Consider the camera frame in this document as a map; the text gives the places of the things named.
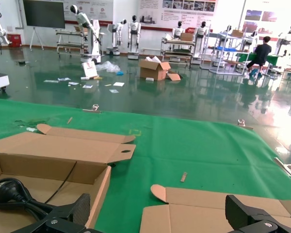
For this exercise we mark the white and red paper bag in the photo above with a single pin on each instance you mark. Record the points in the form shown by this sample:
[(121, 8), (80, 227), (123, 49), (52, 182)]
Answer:
[(89, 69)]

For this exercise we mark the small white packet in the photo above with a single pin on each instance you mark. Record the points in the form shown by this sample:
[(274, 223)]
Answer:
[(87, 86), (73, 83)]

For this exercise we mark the clear plastic bag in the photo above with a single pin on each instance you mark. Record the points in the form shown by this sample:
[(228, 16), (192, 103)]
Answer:
[(108, 66)]

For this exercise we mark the blue plastic tray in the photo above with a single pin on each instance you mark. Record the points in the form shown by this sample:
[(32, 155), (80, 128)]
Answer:
[(225, 48)]

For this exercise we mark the green covered table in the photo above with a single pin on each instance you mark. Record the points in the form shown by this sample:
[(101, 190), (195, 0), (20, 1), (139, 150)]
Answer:
[(243, 57)]

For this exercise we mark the short cardboard strip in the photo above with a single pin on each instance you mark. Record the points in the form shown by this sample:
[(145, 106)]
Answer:
[(183, 177)]

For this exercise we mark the black display screen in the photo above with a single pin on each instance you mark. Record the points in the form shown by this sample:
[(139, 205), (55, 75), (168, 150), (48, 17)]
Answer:
[(43, 13)]

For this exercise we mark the white paper scrap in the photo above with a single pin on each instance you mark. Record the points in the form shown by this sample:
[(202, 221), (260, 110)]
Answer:
[(31, 129)]

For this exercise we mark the open plain cardboard box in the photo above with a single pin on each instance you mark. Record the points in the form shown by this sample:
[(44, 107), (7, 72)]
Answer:
[(196, 216)]

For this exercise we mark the white screen stand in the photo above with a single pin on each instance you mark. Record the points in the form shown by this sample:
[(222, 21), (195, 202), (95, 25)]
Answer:
[(34, 30)]

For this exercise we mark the small clear packet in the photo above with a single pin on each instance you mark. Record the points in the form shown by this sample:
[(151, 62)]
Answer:
[(114, 91)]

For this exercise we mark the thin wooden stick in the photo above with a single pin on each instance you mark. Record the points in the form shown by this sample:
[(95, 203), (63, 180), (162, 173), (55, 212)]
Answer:
[(69, 120)]

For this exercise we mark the long metal trolley rack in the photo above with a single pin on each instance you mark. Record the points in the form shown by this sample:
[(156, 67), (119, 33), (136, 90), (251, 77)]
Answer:
[(70, 32)]

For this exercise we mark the leaning white wheeled humanoid robot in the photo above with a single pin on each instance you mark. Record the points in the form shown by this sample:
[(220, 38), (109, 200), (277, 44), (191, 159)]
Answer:
[(92, 43)]

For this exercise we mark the blue cloth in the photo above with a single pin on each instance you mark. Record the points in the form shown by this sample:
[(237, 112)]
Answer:
[(120, 73)]

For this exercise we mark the wall information poster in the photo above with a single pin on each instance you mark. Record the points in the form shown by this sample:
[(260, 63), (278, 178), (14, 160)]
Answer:
[(177, 12)]

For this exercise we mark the white humanoid robot black head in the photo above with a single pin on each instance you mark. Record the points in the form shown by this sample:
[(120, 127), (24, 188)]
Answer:
[(286, 37), (178, 31), (228, 29), (201, 31), (253, 35)]

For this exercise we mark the yellow sponge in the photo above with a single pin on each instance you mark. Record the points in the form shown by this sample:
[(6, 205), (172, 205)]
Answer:
[(98, 78)]

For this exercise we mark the seated person in black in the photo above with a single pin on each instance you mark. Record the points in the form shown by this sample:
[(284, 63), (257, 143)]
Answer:
[(263, 49)]

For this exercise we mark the green table cloth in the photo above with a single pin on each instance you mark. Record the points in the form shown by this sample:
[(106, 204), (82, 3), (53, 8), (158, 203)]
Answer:
[(196, 150)]

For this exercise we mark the small brown cardboard box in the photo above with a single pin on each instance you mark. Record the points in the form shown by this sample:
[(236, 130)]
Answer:
[(237, 33), (186, 37)]

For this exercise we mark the open cardboard box left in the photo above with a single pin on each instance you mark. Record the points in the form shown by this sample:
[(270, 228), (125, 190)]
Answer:
[(58, 145)]

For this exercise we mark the blue white plastic packet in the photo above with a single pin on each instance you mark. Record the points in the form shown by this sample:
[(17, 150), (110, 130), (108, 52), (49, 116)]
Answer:
[(63, 79)]

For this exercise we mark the small white carton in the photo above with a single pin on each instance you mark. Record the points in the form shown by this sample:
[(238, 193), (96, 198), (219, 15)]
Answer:
[(85, 78)]

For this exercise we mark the white industrial robot arm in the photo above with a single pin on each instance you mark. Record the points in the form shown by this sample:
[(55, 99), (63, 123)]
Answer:
[(0, 28)]

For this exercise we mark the large open cardboard box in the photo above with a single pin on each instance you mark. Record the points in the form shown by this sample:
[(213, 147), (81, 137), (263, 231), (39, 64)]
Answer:
[(152, 71)]

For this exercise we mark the white foam block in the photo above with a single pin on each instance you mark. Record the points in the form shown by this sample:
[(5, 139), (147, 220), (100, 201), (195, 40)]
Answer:
[(149, 79)]

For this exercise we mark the standing white humanoid robot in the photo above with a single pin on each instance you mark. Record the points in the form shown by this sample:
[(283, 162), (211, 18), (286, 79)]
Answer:
[(134, 28)]

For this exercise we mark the small black object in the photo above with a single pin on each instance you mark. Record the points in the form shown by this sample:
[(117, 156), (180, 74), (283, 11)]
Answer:
[(22, 62)]

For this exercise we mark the white metal shelf frame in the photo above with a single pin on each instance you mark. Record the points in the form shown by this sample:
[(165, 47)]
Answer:
[(224, 36)]

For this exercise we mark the metal trolley with shelves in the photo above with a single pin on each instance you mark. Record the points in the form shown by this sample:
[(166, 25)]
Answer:
[(174, 41)]

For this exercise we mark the long plastic packet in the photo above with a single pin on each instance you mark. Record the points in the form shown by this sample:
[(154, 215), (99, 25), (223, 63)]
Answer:
[(51, 81)]

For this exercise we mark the white paper sheet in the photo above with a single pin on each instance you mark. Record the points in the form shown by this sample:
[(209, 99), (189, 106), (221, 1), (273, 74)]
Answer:
[(118, 84)]

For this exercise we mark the bowing white humanoid robot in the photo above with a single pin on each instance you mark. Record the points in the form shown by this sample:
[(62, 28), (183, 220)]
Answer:
[(118, 28)]

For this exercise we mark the flat cardboard sheet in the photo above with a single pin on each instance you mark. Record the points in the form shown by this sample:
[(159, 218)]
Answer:
[(173, 76)]

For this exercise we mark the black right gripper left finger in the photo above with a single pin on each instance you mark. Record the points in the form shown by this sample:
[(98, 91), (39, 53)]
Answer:
[(81, 211)]

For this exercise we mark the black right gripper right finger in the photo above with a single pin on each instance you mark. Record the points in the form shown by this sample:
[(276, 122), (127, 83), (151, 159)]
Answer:
[(237, 213)]

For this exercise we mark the red wall cabinet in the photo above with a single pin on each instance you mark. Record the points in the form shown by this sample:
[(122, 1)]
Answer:
[(14, 40)]

